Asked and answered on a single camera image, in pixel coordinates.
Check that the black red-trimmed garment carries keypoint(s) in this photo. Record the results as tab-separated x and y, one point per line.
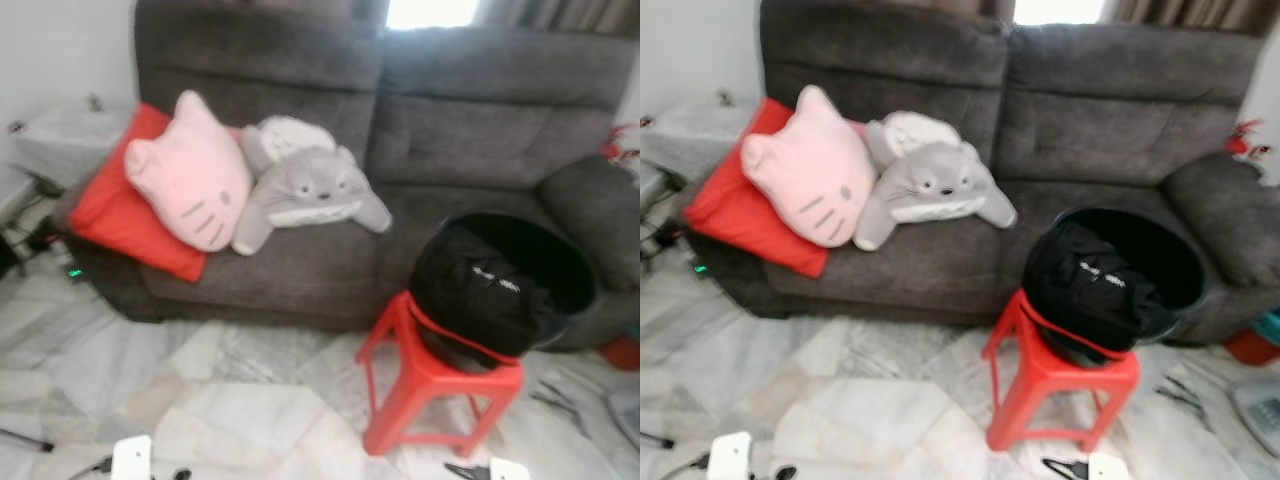
480	290
1090	290

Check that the white floor device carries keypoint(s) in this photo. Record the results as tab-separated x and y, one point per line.
626	415
1258	415

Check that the red low container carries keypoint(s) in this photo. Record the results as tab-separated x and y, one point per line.
1252	350
622	354

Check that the floor power strip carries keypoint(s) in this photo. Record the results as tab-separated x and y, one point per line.
700	268
75	272

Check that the red cushion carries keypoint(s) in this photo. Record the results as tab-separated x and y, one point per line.
735	210
110	215

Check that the red plastic stool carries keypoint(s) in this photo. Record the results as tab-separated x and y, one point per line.
430	385
1050	380

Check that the black round basket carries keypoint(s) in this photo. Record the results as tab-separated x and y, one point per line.
1170	260
560	265

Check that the pink cat face cushion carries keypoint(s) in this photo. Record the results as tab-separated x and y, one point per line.
810	165
190	170

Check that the grey white plush toy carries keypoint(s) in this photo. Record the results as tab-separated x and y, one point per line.
935	180
310	185

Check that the side table with grey cloth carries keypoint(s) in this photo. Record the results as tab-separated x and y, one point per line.
70	140
700	135

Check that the grey fabric sofa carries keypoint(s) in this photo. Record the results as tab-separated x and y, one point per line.
1100	130
470	130

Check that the brown curtain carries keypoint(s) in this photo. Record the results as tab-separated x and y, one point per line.
1190	12
560	12

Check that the bright window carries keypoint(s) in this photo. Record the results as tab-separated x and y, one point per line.
1060	10
430	12

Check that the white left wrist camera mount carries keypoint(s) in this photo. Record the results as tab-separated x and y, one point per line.
132	458
730	455

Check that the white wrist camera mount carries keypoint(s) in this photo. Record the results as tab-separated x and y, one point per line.
730	455
132	458
510	470
1108	468

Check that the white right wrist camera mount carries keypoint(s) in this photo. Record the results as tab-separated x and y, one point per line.
510	470
1108	468

